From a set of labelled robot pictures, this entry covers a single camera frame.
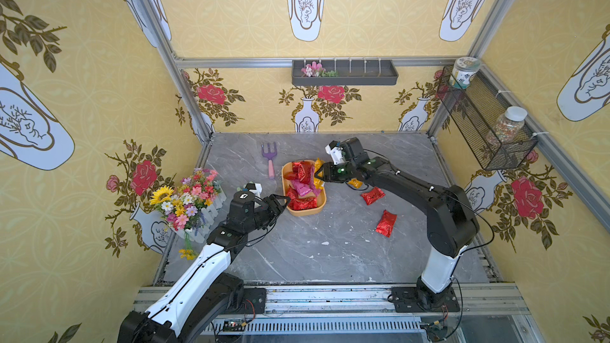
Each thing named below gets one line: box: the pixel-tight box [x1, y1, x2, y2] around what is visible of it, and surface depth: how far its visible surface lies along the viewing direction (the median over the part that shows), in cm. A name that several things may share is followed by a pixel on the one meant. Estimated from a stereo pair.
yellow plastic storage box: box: [281, 159, 327, 217], surface depth 98 cm
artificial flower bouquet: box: [150, 167, 222, 261], surface depth 80 cm
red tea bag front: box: [287, 196, 318, 211], surface depth 94 cm
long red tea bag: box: [283, 161, 314, 185], surface depth 100 cm
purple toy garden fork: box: [261, 142, 278, 180], surface depth 115 cm
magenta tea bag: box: [290, 179, 313, 197], surface depth 98 cm
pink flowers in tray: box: [301, 61, 340, 78], surface depth 89 cm
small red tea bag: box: [360, 186, 387, 206], surface depth 97 cm
